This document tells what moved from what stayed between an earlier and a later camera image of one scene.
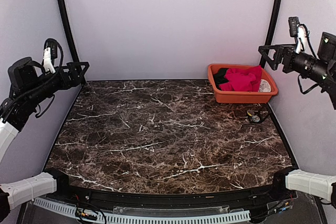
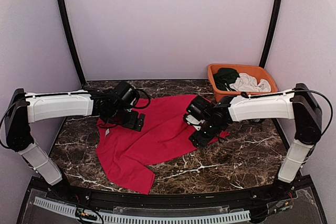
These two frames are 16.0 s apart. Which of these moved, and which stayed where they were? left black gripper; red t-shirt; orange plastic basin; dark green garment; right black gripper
Moved: left black gripper; right black gripper; red t-shirt
Stayed: orange plastic basin; dark green garment
